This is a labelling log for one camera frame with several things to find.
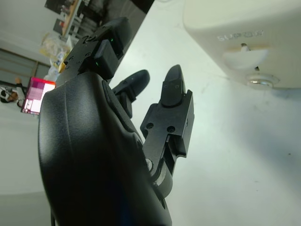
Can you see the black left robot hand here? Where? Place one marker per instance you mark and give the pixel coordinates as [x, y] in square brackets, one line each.
[94, 153]

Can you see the cream white two-slot toaster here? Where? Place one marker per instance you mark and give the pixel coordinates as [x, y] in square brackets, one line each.
[235, 18]

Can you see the pink lit laptop screen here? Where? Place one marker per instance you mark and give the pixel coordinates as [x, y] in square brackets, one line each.
[35, 94]

